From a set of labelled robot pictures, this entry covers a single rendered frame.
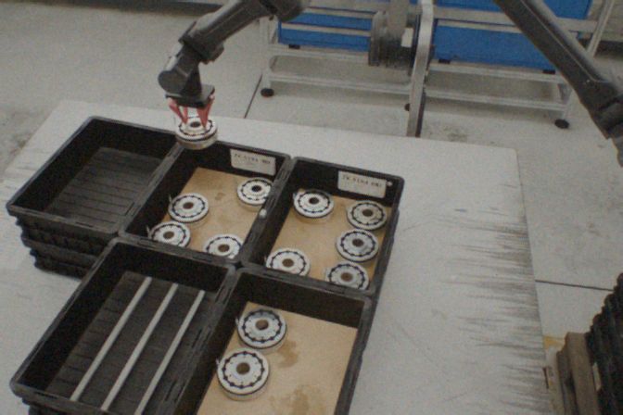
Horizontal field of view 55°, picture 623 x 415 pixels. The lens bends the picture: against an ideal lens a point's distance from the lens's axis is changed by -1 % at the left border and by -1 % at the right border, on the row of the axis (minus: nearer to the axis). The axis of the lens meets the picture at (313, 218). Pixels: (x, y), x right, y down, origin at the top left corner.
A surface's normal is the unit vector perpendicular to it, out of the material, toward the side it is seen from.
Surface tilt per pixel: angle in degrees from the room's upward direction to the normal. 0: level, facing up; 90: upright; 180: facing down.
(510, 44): 90
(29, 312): 0
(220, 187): 0
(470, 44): 90
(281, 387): 0
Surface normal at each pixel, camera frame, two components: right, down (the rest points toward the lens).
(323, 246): 0.02, -0.71
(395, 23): -0.15, 0.69
